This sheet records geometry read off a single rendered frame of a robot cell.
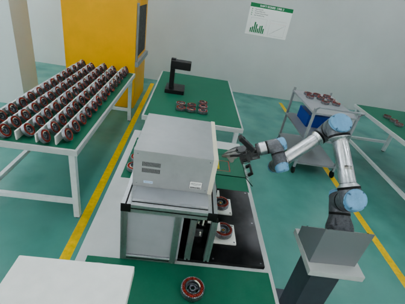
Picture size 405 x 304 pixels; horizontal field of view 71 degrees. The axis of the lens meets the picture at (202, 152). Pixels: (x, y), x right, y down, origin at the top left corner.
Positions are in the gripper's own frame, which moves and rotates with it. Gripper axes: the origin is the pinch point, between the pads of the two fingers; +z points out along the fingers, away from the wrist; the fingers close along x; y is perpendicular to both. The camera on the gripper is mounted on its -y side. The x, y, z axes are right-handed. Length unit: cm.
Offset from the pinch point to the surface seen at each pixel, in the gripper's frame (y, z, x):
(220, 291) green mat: 41, 16, -55
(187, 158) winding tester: -19.4, 14.4, -28.5
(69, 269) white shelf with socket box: -24, 48, -84
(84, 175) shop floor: 55, 164, 121
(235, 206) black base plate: 45.2, 2.1, 5.8
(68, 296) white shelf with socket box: -23, 45, -92
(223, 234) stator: 35.9, 10.5, -25.1
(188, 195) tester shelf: -0.9, 19.5, -31.3
